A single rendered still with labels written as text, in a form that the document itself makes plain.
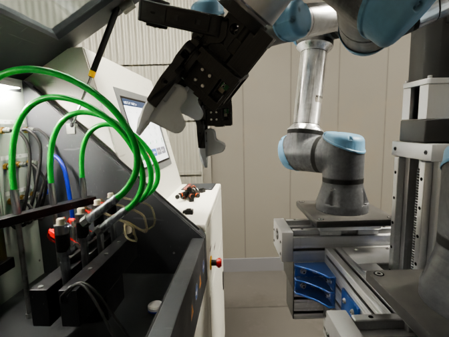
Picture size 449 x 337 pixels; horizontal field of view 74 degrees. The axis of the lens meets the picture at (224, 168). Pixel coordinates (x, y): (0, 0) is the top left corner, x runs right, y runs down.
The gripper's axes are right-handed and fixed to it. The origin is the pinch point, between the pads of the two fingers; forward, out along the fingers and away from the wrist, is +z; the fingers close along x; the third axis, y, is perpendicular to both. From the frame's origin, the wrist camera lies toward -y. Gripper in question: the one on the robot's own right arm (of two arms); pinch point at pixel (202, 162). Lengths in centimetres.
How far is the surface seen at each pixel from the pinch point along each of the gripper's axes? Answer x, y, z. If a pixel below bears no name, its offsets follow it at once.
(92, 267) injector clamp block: -7.0, -25.7, 23.2
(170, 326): -23.1, -3.6, 26.2
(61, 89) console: 23, -47, -21
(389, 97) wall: 193, 133, -29
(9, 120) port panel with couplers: 12, -56, -12
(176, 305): -16.8, -3.9, 26.2
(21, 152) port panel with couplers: 15, -57, -2
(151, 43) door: 175, -62, -74
